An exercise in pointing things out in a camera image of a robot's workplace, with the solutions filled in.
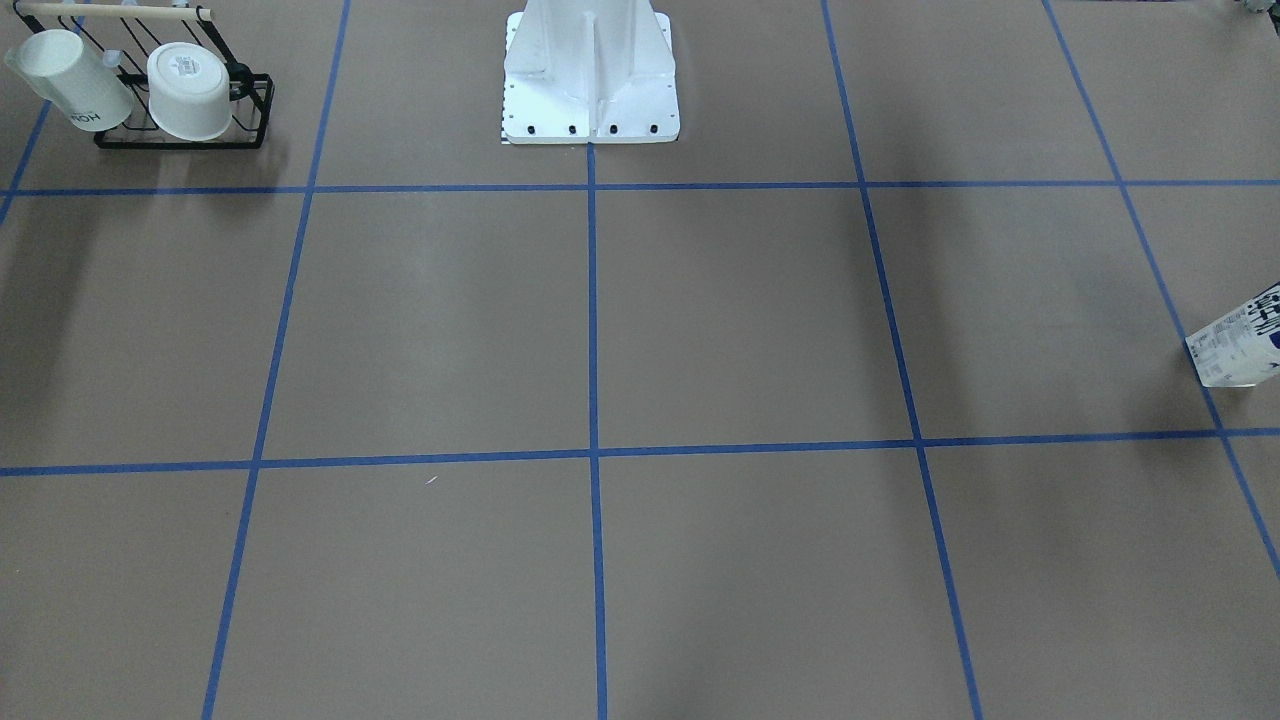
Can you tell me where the white cup with lettering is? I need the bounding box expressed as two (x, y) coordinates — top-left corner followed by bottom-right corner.
(4, 29), (134, 133)

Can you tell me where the blue white milk carton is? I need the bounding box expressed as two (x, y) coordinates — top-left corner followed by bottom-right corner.
(1184, 283), (1279, 388)

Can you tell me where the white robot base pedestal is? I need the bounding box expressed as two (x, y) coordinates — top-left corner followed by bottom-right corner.
(500, 1), (681, 145)

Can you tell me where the black wire cup rack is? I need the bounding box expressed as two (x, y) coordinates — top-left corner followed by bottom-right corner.
(10, 1), (275, 151)

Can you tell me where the white ribbed cup on rack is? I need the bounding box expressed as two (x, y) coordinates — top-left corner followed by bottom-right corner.
(146, 42), (232, 142)

